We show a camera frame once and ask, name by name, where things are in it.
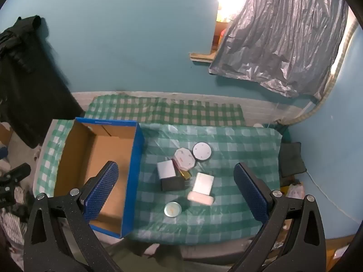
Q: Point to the octagonal grey box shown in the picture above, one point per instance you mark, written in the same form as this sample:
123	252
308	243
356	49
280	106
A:
184	158

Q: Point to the green metal tin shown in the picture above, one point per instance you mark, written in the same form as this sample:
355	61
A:
173	209

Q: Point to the dark square cushion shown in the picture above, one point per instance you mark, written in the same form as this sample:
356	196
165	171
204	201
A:
292	158

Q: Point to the small white charger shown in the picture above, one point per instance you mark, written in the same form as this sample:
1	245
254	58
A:
166	169

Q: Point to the black charger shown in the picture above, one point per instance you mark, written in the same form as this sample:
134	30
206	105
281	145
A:
172	184

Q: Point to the crumpled plastic bag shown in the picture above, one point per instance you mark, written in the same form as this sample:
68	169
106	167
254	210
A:
295	190

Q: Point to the blue-sided cardboard box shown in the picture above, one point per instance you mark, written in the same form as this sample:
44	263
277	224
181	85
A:
93	161

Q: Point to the small gold item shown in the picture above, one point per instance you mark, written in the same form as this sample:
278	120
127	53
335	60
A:
185	175

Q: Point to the green checked plastic tablecloth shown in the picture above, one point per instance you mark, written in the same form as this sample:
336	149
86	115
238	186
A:
235	147

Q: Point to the large white charger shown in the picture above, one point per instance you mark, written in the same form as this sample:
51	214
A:
203	183

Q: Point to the olive green jacket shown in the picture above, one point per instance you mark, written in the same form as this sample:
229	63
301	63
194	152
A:
127	250

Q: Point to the wooden frame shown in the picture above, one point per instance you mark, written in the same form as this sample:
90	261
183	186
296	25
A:
337	249

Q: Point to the grey plastic sheet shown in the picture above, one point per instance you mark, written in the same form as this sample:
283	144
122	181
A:
283	34

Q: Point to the dark green checked cloth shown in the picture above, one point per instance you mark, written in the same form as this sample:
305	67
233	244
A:
170	110

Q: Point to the black hanging garment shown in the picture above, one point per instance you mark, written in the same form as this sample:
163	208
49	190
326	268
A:
22	90

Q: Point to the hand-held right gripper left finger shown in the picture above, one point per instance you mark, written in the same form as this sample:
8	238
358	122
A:
105	189

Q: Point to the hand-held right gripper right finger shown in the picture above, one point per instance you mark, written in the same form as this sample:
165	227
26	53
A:
252	194

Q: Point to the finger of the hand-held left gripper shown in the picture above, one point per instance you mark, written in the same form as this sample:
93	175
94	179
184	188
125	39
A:
17	173

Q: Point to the wooden window sill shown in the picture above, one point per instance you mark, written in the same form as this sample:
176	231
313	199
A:
201	57

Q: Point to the round black speaker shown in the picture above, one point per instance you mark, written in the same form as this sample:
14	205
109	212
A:
202	150

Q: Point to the pink oval case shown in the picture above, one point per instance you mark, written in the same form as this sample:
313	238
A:
200	199

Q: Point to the striped cloth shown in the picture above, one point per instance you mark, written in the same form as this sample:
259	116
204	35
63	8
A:
11	223

